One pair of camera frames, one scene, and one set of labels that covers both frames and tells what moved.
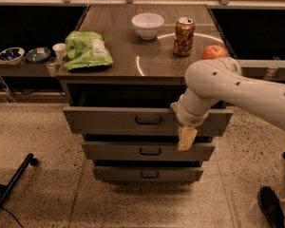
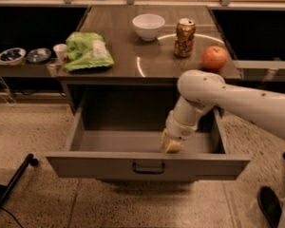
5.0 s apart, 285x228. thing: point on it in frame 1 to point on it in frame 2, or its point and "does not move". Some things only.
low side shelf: (27, 68) does not move
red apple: (214, 51) does not move
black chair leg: (5, 191) does not move
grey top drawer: (142, 122) to (133, 156)
